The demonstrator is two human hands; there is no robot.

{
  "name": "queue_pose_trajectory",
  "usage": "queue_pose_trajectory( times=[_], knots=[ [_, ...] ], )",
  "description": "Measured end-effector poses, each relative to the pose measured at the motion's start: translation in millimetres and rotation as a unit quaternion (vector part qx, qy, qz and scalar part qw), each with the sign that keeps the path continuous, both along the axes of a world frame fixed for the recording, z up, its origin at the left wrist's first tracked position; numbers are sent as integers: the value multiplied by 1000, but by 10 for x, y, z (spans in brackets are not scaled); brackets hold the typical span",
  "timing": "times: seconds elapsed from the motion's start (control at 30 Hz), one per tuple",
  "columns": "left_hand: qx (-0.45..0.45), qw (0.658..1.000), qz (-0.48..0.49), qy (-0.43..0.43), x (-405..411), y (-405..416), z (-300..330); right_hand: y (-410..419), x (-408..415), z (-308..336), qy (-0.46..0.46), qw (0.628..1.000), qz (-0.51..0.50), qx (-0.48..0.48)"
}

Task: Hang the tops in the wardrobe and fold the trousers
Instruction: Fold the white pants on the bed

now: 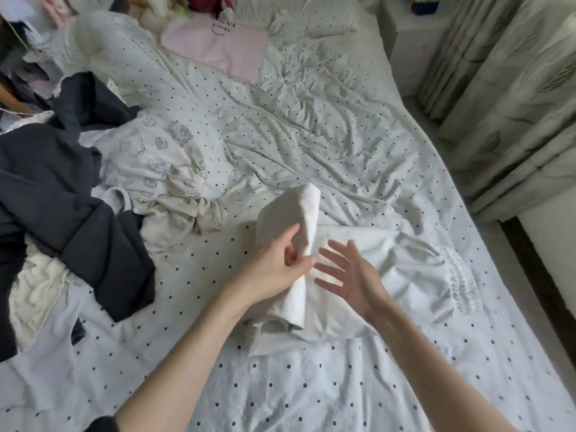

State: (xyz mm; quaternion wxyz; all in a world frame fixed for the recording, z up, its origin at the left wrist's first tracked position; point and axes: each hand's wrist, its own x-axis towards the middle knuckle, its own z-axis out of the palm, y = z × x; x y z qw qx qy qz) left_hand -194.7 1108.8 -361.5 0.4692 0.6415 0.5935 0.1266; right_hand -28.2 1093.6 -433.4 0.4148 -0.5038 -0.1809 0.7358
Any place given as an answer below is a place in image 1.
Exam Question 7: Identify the red white plush toy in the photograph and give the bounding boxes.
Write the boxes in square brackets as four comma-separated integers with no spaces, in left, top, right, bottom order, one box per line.
[187,0,238,16]

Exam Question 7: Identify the small pink plush toy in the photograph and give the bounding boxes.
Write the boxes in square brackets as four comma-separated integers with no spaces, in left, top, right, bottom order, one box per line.
[40,0,75,29]

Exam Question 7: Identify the cream polka dot trousers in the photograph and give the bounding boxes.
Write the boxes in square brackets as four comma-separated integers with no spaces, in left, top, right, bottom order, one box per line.
[9,236,75,353]

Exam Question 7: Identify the person's black left sleeve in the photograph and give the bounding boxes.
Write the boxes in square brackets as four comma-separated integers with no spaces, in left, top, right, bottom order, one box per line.
[85,415,121,432]

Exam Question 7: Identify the person's right forearm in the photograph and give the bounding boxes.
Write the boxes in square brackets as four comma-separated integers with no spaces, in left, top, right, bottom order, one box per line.
[369,303,518,432]

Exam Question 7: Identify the white dotted bed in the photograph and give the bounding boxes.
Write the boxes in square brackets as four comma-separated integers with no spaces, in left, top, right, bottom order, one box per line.
[0,0,576,432]

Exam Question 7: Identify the person's left forearm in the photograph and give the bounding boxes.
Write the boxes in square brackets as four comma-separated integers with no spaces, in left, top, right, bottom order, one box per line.
[115,287,264,432]

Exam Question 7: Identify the black garment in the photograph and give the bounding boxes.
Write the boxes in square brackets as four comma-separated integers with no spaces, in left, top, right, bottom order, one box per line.
[0,71,158,361]

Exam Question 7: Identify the dark small box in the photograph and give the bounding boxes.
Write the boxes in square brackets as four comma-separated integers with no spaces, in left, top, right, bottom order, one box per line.
[409,0,442,17]

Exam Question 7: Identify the plush toys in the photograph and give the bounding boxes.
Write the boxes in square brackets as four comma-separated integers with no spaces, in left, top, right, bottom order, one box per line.
[126,0,179,20]

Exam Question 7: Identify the person's left hand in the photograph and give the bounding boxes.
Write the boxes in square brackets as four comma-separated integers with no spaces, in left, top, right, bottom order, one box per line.
[234,223,318,308]

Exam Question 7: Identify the person's right hand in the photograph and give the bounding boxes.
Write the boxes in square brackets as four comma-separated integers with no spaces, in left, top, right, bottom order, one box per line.
[312,238,395,326]

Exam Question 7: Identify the striped beige curtain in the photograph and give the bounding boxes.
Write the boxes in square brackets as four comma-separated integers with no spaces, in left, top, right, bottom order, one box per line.
[414,0,576,226]

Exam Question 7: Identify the cream patterned pyjama top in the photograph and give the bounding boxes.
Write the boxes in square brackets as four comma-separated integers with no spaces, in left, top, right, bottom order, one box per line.
[79,112,232,259]

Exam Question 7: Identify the light grey smocked garment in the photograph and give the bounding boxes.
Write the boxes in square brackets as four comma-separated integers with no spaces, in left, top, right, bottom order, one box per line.
[0,281,95,415]

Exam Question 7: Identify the white bedside cabinet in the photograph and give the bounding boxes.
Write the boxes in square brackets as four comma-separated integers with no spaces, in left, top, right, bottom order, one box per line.
[378,0,453,97]

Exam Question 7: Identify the white crumpled blanket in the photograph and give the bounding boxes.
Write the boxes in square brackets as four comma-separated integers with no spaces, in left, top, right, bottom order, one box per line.
[49,11,165,88]

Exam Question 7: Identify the dark side table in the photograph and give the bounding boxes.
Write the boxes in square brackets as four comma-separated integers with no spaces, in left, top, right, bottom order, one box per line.
[0,80,39,118]

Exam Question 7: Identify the white pillow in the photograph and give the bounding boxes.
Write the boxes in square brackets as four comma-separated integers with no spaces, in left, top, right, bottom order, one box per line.
[236,0,361,41]

